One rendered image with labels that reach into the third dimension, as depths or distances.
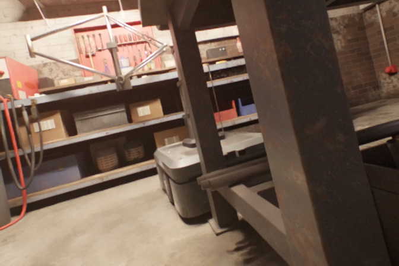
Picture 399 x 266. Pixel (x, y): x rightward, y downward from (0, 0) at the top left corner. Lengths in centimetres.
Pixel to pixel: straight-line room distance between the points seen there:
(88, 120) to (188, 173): 125
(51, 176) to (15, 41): 160
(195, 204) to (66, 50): 238
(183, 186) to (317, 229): 70
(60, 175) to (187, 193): 134
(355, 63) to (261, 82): 377
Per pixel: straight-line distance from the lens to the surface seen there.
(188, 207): 99
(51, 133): 207
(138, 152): 207
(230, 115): 207
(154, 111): 196
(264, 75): 30
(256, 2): 31
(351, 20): 419
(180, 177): 95
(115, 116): 197
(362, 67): 413
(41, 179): 216
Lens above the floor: 44
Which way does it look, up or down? level
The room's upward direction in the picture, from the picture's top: 13 degrees counter-clockwise
